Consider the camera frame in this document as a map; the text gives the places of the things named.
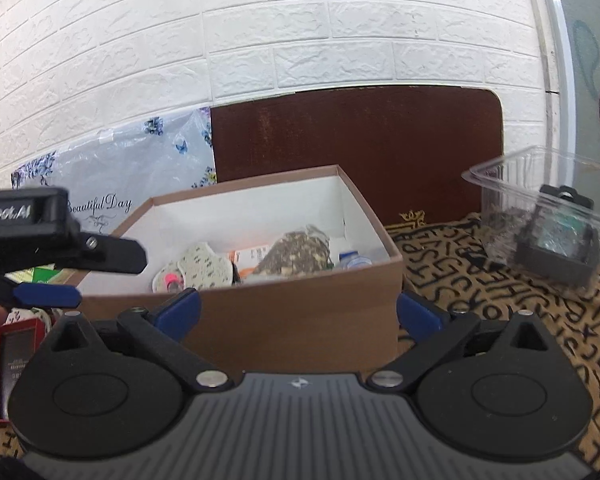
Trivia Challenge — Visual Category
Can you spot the white window frame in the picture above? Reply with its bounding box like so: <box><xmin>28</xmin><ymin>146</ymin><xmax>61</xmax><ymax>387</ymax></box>
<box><xmin>520</xmin><ymin>0</ymin><xmax>582</xmax><ymax>153</ymax></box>

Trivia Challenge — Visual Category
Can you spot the floral plastic bag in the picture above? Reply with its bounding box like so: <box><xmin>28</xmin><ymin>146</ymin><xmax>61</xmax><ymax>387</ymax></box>
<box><xmin>11</xmin><ymin>107</ymin><xmax>219</xmax><ymax>241</ymax></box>

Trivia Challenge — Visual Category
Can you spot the white star print cloth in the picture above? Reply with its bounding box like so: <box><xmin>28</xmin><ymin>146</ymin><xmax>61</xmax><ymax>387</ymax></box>
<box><xmin>2</xmin><ymin>306</ymin><xmax>56</xmax><ymax>328</ymax></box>

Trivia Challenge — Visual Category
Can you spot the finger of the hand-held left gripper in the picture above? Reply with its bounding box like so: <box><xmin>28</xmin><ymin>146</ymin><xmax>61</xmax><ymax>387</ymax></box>
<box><xmin>55</xmin><ymin>231</ymin><xmax>148</xmax><ymax>275</ymax></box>
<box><xmin>0</xmin><ymin>280</ymin><xmax>83</xmax><ymax>310</ymax></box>

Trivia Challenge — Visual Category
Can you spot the frosted window pane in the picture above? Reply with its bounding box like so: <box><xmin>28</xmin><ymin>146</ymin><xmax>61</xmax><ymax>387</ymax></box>
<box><xmin>550</xmin><ymin>0</ymin><xmax>600</xmax><ymax>167</ymax></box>

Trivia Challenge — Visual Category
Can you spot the clear bottle blue cap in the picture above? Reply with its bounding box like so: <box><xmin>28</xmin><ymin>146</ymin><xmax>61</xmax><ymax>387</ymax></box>
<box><xmin>339</xmin><ymin>251</ymin><xmax>374</xmax><ymax>269</ymax></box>

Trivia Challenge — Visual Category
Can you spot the dark grey box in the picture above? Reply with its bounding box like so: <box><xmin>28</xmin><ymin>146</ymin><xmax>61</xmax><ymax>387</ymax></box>
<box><xmin>512</xmin><ymin>184</ymin><xmax>600</xmax><ymax>287</ymax></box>

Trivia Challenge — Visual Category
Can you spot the letter print table cloth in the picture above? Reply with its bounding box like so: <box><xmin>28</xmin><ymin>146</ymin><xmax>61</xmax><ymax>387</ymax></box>
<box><xmin>0</xmin><ymin>210</ymin><xmax>600</xmax><ymax>480</ymax></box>

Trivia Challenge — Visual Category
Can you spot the clear plastic container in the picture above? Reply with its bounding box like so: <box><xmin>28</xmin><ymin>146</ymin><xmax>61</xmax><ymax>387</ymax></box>
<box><xmin>461</xmin><ymin>145</ymin><xmax>600</xmax><ymax>292</ymax></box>

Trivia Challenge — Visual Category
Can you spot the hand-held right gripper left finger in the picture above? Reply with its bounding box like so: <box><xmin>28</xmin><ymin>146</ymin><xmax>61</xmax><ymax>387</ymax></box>
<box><xmin>45</xmin><ymin>287</ymin><xmax>234</xmax><ymax>392</ymax></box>

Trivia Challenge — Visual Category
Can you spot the brown cardboard box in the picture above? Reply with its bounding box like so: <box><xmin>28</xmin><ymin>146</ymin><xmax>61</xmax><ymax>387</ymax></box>
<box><xmin>75</xmin><ymin>164</ymin><xmax>405</xmax><ymax>376</ymax></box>

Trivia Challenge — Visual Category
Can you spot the red box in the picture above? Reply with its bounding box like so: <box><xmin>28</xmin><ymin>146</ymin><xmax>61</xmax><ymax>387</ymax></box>
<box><xmin>0</xmin><ymin>319</ymin><xmax>49</xmax><ymax>424</ymax></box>

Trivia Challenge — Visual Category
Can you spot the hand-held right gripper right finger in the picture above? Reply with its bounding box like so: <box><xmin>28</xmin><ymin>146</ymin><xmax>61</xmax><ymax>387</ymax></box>
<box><xmin>369</xmin><ymin>290</ymin><xmax>557</xmax><ymax>392</ymax></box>

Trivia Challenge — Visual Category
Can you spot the dark brown board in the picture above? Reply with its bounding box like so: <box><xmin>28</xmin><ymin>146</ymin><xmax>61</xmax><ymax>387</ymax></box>
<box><xmin>210</xmin><ymin>85</ymin><xmax>506</xmax><ymax>228</ymax></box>

